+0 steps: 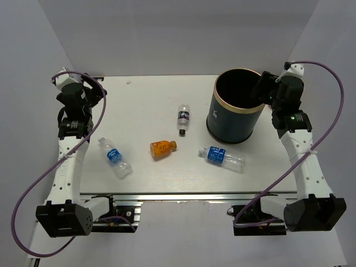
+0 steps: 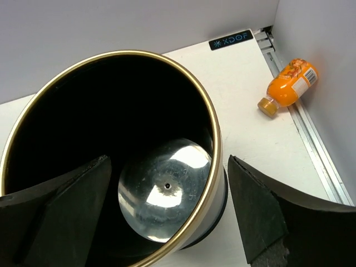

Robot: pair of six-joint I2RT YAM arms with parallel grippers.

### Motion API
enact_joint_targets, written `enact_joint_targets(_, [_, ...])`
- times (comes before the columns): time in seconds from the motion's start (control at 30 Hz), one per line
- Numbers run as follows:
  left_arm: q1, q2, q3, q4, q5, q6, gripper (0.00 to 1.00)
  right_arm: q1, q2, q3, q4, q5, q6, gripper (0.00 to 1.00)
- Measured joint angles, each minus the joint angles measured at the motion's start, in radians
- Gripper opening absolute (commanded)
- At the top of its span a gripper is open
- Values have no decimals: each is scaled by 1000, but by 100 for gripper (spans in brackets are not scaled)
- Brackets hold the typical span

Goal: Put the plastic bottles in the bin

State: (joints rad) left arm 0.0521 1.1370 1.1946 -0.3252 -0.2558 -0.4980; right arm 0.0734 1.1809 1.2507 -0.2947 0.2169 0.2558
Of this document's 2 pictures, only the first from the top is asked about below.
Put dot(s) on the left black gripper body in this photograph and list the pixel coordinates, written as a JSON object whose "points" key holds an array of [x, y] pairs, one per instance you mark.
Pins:
{"points": [[88, 95]]}

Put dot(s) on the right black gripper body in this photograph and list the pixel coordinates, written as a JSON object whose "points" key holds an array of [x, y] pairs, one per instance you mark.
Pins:
{"points": [[275, 103]]}

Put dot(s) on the clear bottle blue label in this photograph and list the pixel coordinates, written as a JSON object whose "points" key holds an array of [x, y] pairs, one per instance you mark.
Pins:
{"points": [[115, 159], [223, 158]]}

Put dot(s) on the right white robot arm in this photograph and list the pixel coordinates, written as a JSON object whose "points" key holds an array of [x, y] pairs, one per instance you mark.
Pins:
{"points": [[316, 207]]}

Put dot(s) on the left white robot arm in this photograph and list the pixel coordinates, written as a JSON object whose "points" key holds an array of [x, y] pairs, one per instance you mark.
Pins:
{"points": [[64, 213]]}

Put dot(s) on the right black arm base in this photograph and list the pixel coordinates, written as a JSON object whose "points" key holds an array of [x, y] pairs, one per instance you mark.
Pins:
{"points": [[253, 215]]}

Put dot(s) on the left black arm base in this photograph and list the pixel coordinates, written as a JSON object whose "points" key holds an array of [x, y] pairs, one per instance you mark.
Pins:
{"points": [[123, 216]]}

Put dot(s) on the dark blue round bin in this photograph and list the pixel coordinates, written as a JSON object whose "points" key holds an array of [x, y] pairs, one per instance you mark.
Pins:
{"points": [[233, 114]]}

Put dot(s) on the small clear bottle black cap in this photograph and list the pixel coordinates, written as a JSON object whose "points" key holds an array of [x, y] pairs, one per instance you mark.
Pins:
{"points": [[183, 119]]}

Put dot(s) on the orange juice bottle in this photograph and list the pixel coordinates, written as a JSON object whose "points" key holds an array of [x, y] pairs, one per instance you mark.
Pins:
{"points": [[162, 149]]}

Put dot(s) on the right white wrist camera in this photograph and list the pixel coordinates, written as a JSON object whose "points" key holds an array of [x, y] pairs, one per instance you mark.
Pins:
{"points": [[292, 69]]}

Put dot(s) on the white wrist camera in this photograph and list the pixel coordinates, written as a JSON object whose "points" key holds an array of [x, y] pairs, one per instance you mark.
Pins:
{"points": [[65, 79], [292, 69]]}

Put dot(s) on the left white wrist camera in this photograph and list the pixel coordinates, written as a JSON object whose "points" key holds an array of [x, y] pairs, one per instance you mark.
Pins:
{"points": [[65, 79]]}

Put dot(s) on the aluminium front rail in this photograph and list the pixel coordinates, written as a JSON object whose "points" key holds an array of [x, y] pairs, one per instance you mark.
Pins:
{"points": [[218, 197]]}

